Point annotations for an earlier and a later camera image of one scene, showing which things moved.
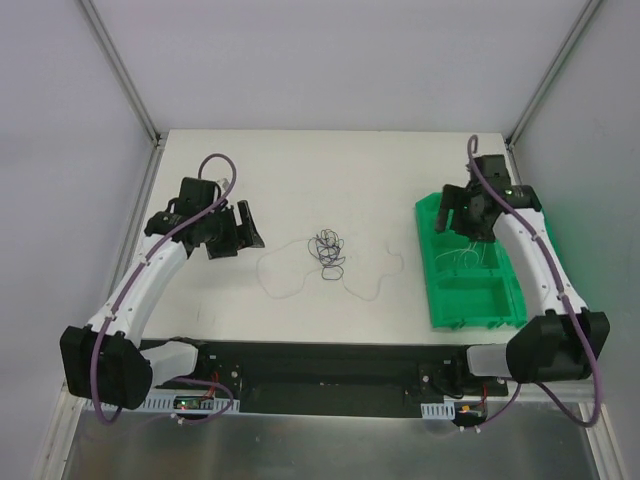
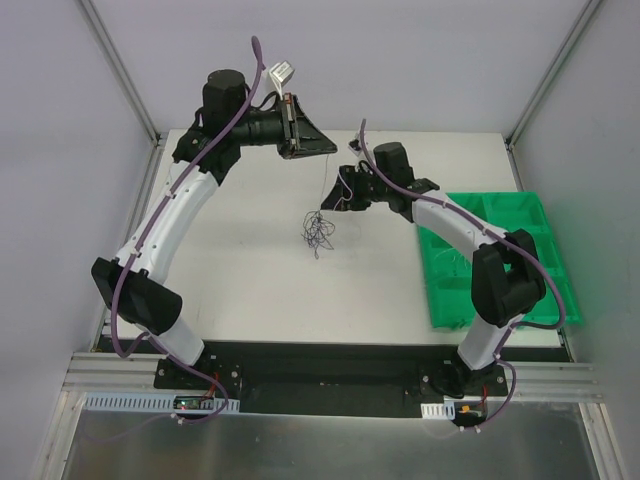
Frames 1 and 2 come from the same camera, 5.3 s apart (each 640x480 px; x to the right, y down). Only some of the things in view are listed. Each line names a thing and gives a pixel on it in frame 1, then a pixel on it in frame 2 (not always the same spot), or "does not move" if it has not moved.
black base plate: (334, 379) does not move
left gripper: (232, 231) to (288, 128)
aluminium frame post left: (94, 17) does not move
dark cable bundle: (326, 247) to (316, 231)
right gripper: (460, 212) to (351, 185)
